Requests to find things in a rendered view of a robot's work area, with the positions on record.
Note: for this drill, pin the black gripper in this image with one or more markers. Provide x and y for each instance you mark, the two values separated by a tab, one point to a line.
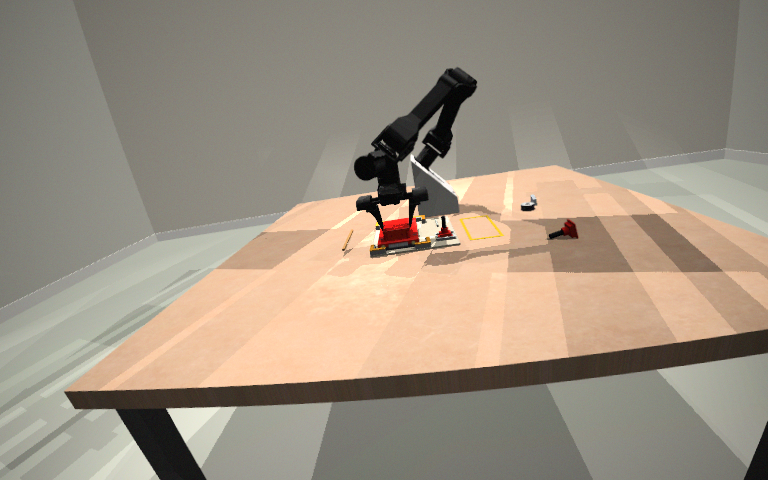
370	204

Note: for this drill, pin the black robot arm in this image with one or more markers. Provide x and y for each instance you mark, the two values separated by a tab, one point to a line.
400	136

